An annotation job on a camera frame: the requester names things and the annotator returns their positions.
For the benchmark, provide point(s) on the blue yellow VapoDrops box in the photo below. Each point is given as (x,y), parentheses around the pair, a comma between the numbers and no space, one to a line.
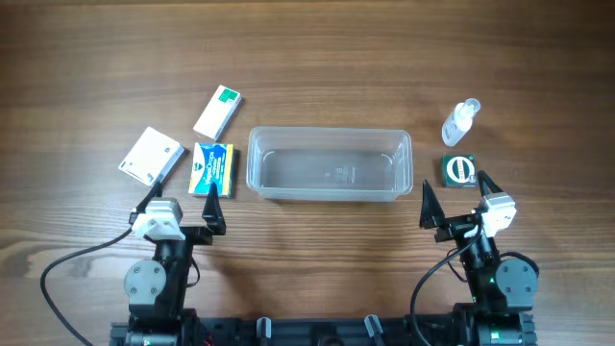
(213,166)

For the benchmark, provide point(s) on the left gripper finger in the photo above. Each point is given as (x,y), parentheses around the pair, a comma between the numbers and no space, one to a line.
(155,191)
(212,213)

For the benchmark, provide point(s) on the clear plastic container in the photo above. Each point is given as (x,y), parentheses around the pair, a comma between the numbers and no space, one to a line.
(329,164)

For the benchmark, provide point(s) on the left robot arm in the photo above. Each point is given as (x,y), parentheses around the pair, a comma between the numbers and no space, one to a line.
(156,287)

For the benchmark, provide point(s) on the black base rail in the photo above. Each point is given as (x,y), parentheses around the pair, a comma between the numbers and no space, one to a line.
(312,330)

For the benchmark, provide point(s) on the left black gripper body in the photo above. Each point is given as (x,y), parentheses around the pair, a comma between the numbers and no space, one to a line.
(190,232)

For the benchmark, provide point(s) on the white box green corner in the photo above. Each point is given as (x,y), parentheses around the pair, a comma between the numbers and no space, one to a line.
(217,113)

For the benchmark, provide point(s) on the clear spray bottle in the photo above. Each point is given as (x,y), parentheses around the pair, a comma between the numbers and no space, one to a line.
(460,121)

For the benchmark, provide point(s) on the white medicine box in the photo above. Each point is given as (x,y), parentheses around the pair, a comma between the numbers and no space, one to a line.
(152,157)

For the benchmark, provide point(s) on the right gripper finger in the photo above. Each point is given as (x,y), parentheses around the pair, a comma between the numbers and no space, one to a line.
(486,184)
(431,215)

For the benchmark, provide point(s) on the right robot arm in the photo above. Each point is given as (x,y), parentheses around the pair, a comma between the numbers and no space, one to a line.
(502,285)

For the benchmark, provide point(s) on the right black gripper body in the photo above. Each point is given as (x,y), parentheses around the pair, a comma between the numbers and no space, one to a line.
(459,227)

